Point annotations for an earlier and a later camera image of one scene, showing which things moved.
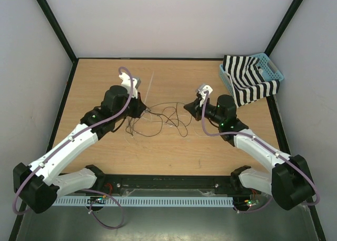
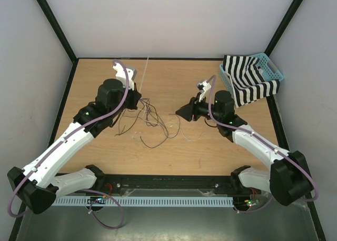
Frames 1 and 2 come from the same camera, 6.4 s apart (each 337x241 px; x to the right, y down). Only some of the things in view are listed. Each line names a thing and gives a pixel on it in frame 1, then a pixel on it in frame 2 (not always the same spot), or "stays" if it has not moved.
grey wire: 130,121 -> 172,137
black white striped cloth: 247,79 stays
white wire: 157,122 -> 166,123
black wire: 176,125 -> 159,119
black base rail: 165,186 stays
